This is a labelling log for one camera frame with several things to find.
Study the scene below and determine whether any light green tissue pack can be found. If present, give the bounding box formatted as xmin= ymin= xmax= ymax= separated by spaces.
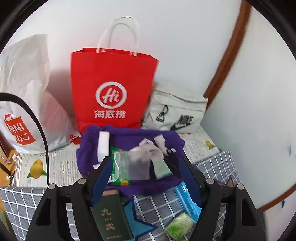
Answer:
xmin=151 ymin=158 xmax=172 ymax=180

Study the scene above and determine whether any white Miniso plastic bag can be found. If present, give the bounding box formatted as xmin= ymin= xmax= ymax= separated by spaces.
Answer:
xmin=1 ymin=34 xmax=79 ymax=154

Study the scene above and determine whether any white persimmon print pouch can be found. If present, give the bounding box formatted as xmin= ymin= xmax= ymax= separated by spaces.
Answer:
xmin=117 ymin=151 xmax=151 ymax=181

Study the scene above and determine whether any red Haidilao paper bag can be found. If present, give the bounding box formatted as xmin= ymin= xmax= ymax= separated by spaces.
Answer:
xmin=70 ymin=16 xmax=160 ymax=136

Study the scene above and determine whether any purple fuzzy towel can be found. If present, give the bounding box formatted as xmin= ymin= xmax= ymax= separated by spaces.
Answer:
xmin=76 ymin=126 xmax=186 ymax=196

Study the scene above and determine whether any green snack packet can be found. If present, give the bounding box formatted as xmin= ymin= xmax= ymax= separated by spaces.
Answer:
xmin=108 ymin=146 xmax=131 ymax=186

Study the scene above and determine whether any blue tissue box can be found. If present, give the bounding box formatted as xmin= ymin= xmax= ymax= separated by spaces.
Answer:
xmin=174 ymin=182 xmax=202 ymax=222

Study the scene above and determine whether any brown cardboard box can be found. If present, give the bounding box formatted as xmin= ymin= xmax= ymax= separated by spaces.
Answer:
xmin=0 ymin=133 xmax=18 ymax=187

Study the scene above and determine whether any white cloth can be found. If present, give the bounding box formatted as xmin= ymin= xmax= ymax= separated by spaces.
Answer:
xmin=139 ymin=135 xmax=169 ymax=161

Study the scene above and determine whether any brown wooden door frame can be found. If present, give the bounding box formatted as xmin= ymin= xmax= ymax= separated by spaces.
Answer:
xmin=202 ymin=1 xmax=295 ymax=211

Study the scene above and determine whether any white sponge block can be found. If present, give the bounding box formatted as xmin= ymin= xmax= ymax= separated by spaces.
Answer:
xmin=97 ymin=131 xmax=110 ymax=163

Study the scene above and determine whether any beige Nike bag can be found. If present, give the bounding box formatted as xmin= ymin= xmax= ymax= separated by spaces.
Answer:
xmin=142 ymin=83 xmax=208 ymax=133

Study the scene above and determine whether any dark green tea tin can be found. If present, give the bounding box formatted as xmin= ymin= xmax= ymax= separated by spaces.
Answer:
xmin=91 ymin=189 xmax=134 ymax=241

